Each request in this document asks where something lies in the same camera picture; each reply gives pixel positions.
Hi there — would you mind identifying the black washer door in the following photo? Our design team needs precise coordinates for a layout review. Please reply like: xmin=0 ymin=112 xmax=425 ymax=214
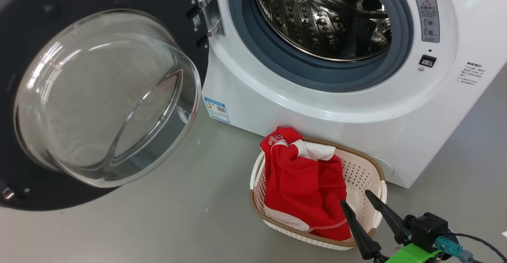
xmin=0 ymin=0 xmax=210 ymax=211

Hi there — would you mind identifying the blue energy label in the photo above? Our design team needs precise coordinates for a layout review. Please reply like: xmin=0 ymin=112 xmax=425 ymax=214
xmin=203 ymin=97 xmax=231 ymax=124

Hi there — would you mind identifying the white front-load washing machine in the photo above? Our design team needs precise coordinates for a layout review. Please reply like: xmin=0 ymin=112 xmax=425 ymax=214
xmin=186 ymin=0 xmax=507 ymax=189

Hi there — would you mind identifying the steel washer drum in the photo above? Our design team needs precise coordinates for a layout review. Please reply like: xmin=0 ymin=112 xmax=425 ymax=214
xmin=253 ymin=0 xmax=393 ymax=62

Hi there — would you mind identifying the printed text label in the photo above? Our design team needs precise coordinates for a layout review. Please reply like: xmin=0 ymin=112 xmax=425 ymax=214
xmin=456 ymin=61 xmax=487 ymax=89

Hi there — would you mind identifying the cream laundry basket, brown rim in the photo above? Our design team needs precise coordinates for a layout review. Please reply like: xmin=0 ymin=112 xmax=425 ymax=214
xmin=250 ymin=136 xmax=388 ymax=251

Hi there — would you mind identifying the red and white garment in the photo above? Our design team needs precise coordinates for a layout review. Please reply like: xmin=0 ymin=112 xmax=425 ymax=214
xmin=259 ymin=126 xmax=353 ymax=242

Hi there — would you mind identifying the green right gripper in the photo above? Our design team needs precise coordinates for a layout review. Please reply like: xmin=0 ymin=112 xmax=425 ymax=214
xmin=341 ymin=190 xmax=443 ymax=263

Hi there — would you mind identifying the grey rubber door gasket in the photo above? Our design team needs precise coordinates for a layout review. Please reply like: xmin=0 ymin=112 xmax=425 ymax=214
xmin=228 ymin=0 xmax=414 ymax=93

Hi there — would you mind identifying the grey warning label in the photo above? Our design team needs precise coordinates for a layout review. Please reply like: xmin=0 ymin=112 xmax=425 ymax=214
xmin=415 ymin=0 xmax=441 ymax=44

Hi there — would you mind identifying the metal door hinge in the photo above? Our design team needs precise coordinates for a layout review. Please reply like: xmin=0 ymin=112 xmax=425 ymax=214
xmin=198 ymin=0 xmax=226 ymax=38

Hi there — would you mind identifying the teal right camera connector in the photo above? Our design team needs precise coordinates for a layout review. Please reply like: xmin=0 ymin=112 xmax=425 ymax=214
xmin=436 ymin=235 xmax=474 ymax=261

